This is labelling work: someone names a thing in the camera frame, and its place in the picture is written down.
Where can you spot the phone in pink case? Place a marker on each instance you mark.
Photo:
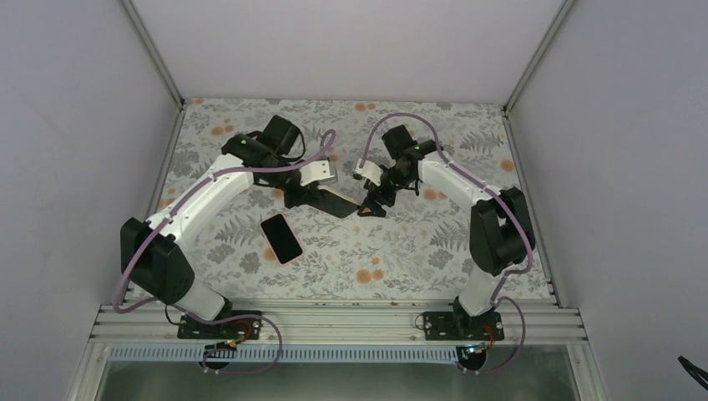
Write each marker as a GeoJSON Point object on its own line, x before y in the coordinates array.
{"type": "Point", "coordinates": [281, 238]}

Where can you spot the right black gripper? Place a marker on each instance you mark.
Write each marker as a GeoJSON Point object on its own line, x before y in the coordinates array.
{"type": "Point", "coordinates": [371, 200]}

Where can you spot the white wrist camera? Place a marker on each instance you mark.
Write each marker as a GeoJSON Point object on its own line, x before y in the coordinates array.
{"type": "Point", "coordinates": [366, 169]}
{"type": "Point", "coordinates": [320, 172]}

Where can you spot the black phone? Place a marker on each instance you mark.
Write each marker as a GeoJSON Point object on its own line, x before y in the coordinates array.
{"type": "Point", "coordinates": [333, 203]}

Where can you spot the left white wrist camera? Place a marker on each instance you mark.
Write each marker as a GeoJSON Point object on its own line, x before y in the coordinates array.
{"type": "Point", "coordinates": [320, 172]}

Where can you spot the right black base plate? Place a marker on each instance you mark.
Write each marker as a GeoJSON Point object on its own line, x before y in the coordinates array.
{"type": "Point", "coordinates": [458, 326]}

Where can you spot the black object at corner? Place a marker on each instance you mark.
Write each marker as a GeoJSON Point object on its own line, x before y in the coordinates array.
{"type": "Point", "coordinates": [697, 373]}

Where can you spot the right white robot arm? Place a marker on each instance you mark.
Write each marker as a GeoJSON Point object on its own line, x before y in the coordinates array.
{"type": "Point", "coordinates": [501, 235]}

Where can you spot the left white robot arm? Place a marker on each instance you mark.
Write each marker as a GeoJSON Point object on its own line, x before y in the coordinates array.
{"type": "Point", "coordinates": [154, 267]}

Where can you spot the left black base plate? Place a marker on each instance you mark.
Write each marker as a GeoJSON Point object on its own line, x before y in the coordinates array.
{"type": "Point", "coordinates": [239, 325]}

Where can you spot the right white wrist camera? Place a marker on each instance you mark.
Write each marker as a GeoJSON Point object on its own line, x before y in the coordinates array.
{"type": "Point", "coordinates": [366, 169]}

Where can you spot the aluminium rail frame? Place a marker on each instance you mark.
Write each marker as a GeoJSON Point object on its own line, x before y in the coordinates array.
{"type": "Point", "coordinates": [349, 331]}

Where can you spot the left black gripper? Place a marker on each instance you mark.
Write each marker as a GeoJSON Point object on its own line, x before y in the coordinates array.
{"type": "Point", "coordinates": [303, 197]}

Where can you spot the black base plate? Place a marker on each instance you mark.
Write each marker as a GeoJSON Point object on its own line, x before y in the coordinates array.
{"type": "Point", "coordinates": [458, 326]}
{"type": "Point", "coordinates": [239, 325]}

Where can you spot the floral patterned mat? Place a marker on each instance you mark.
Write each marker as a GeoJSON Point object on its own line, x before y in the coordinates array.
{"type": "Point", "coordinates": [418, 251]}

